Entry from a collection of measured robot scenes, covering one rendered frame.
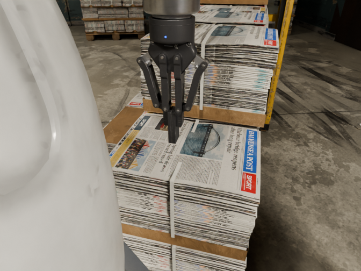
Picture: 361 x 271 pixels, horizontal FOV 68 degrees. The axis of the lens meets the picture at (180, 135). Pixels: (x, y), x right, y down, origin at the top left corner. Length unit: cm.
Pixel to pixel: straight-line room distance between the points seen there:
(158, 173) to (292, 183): 146
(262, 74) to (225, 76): 10
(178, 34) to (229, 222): 42
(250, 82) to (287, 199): 120
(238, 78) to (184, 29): 35
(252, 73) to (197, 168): 29
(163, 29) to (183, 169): 33
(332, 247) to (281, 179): 53
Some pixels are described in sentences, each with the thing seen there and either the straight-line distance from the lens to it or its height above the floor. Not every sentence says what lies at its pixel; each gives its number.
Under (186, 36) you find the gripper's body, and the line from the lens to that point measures 45.
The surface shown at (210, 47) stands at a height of 105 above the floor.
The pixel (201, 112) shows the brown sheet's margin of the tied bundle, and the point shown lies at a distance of 81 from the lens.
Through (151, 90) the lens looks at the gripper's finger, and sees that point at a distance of 50.
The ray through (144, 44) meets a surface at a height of 104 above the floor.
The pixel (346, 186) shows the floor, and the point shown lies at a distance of 211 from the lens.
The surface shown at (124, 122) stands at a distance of 131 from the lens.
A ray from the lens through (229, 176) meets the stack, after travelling 62.
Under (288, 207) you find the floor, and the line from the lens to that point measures 180.
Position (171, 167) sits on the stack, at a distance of 64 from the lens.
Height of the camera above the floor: 123
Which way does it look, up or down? 32 degrees down
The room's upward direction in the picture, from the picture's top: straight up
